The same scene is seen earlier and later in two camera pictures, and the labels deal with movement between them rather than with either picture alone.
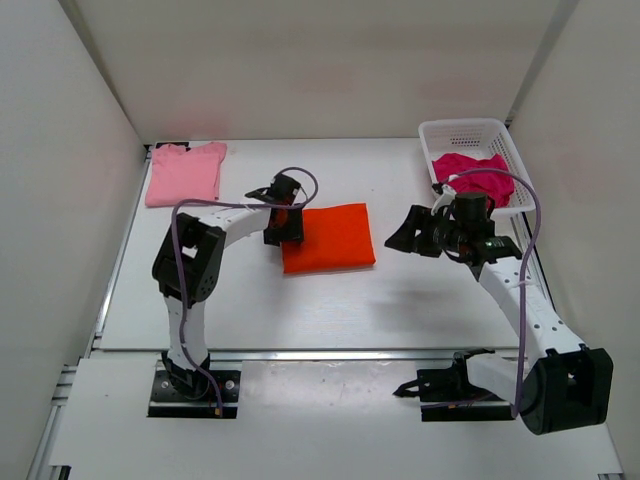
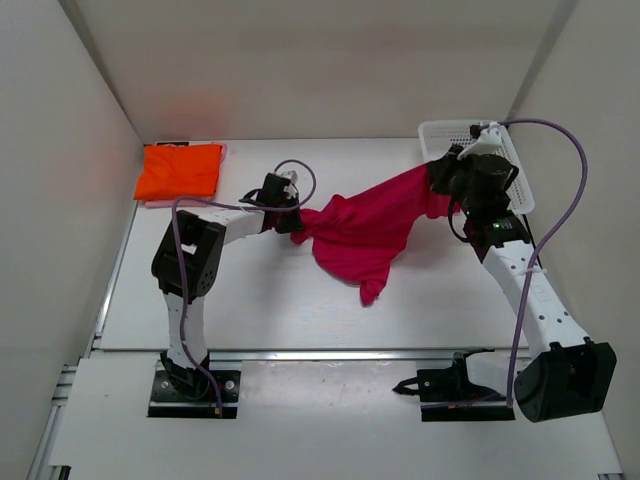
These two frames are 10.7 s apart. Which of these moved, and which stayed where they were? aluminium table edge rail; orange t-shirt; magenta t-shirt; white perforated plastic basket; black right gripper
Moved: black right gripper; magenta t-shirt; orange t-shirt
Stayed: aluminium table edge rail; white perforated plastic basket
